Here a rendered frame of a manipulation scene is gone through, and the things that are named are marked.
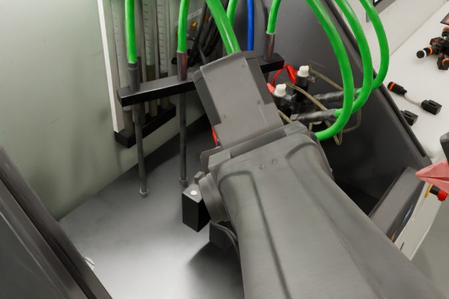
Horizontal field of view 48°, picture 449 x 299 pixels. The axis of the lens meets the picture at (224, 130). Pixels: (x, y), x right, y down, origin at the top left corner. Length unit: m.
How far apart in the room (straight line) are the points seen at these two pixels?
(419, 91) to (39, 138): 0.81
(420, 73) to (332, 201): 1.11
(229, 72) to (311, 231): 0.25
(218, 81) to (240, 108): 0.03
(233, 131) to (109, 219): 0.69
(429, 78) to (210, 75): 0.93
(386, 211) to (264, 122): 0.59
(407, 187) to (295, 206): 0.83
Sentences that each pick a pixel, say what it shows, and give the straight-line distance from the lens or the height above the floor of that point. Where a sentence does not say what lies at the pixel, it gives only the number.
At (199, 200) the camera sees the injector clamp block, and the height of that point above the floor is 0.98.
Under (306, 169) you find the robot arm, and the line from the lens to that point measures 0.24.
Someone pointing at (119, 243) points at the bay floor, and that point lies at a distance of 1.01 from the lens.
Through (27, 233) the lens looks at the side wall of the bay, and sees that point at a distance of 0.58.
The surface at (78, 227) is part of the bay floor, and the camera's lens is 1.05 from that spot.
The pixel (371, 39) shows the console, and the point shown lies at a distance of 1.20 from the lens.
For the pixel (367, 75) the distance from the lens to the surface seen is 0.80.
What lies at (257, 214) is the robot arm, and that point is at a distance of 0.20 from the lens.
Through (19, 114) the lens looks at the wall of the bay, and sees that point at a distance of 0.88.
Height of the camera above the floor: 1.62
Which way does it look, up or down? 40 degrees down
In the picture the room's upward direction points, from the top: 3 degrees clockwise
